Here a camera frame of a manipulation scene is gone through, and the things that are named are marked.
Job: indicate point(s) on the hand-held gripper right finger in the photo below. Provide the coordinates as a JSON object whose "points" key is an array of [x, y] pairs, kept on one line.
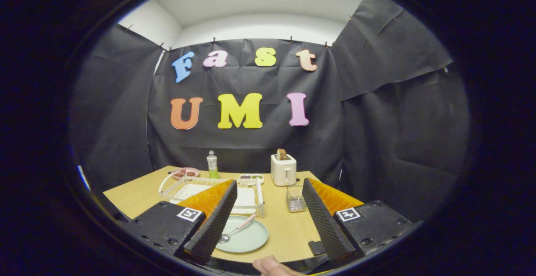
{"points": [[326, 221]]}

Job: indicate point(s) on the small white dish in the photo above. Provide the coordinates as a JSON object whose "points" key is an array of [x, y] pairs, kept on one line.
{"points": [[251, 178]]}

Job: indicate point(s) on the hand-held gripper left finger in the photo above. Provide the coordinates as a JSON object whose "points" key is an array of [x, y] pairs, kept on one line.
{"points": [[213, 225]]}

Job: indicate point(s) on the green dish soap bottle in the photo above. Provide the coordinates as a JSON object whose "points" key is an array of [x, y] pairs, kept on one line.
{"points": [[212, 168]]}

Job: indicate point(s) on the white toaster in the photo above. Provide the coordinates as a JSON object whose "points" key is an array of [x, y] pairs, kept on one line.
{"points": [[283, 172]]}

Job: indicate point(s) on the black backdrop cloth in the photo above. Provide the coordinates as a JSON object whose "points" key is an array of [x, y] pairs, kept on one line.
{"points": [[377, 121]]}

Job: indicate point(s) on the light green plate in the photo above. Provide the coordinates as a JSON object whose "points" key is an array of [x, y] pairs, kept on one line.
{"points": [[251, 240]]}

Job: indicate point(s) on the white dish rack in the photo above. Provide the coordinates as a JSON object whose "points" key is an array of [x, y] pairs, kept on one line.
{"points": [[247, 198]]}

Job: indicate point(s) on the pink bowl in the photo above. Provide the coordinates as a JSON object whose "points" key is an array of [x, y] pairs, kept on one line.
{"points": [[185, 173]]}

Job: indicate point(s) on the toast slice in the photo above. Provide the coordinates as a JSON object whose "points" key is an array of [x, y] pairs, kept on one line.
{"points": [[282, 154]]}

